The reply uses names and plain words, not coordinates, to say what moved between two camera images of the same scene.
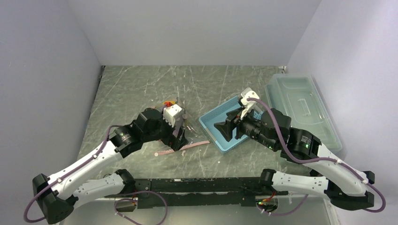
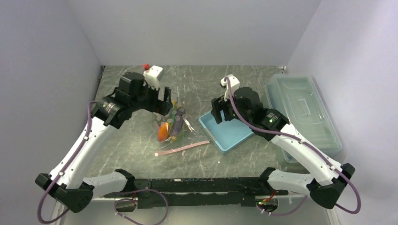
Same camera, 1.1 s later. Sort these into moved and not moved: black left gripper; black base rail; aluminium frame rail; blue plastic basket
Moved: black left gripper
Not moved: aluminium frame rail; black base rail; blue plastic basket
